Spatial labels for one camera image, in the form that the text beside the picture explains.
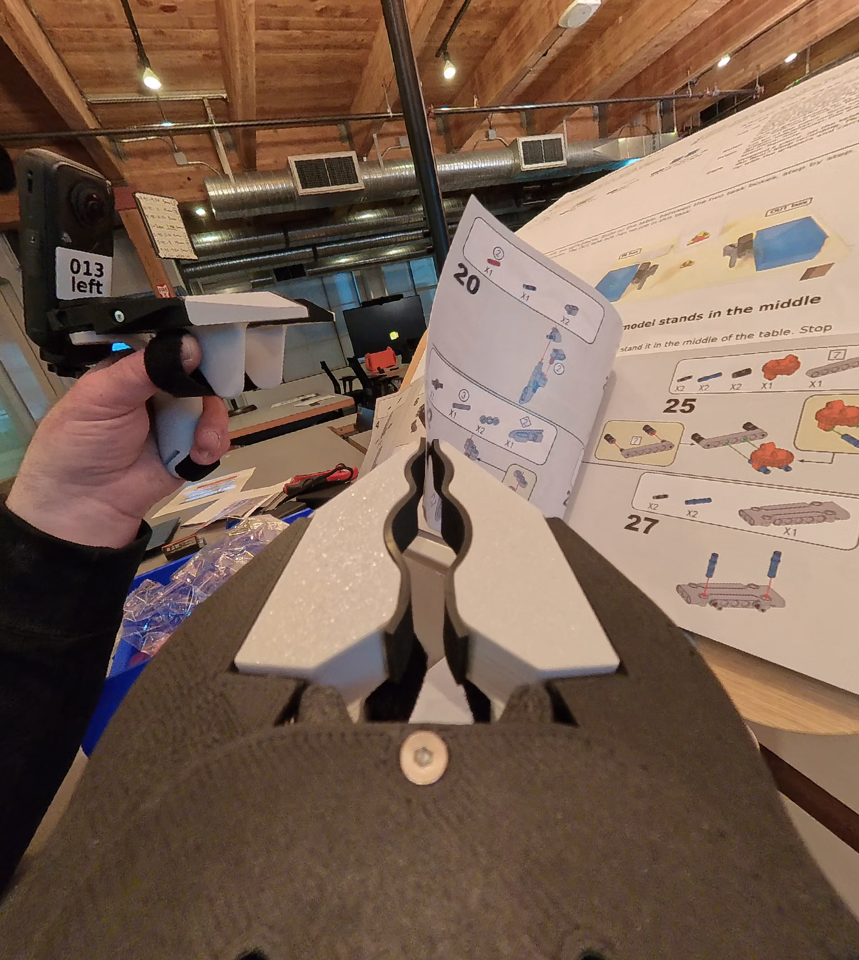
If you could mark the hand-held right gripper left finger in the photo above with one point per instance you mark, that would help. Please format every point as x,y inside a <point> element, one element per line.
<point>317,600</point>

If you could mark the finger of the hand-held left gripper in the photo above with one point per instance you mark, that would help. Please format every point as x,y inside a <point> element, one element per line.
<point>266,352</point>
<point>249,309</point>

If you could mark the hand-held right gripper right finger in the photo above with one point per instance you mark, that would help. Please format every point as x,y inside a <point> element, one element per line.
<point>534,600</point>

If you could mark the clear plastic parts bag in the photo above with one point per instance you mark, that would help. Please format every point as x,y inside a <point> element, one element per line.
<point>197,577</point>

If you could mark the blue plastic bin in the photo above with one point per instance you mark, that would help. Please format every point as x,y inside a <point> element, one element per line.
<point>111,690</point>

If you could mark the instruction booklet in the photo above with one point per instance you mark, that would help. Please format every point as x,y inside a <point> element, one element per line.
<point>737,465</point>

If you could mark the person's left forearm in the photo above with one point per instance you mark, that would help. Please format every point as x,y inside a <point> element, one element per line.
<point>17,675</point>

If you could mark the person's left hand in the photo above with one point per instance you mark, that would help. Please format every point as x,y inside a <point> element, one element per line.
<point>84,450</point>

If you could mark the black office chair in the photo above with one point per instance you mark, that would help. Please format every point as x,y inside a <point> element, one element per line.
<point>343,379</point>

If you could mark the small whiteboard sign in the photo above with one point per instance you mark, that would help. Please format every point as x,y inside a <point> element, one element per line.
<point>165,225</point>

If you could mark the orange red object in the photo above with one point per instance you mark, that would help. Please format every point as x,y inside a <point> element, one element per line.
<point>382,360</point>

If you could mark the red black hand tool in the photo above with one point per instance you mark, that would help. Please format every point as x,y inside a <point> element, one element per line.
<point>321,480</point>

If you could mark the black monitor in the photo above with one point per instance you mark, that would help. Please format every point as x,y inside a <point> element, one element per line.
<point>384,326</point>

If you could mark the white air vent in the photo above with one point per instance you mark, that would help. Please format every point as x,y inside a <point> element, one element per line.
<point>542,151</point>
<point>326,172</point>

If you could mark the ceiling spot lamp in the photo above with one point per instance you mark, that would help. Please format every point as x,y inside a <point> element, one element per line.
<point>448,69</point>
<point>152,77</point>

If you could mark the black metal pole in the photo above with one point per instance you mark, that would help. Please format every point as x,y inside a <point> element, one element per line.
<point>414,112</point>

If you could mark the white smoke detector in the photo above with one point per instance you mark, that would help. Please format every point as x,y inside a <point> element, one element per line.
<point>579,11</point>

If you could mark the printed instruction poster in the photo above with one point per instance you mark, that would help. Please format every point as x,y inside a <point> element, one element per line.
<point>774,187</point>

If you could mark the metal air duct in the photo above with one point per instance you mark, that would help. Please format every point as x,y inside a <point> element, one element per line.
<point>309,236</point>
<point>437,172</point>

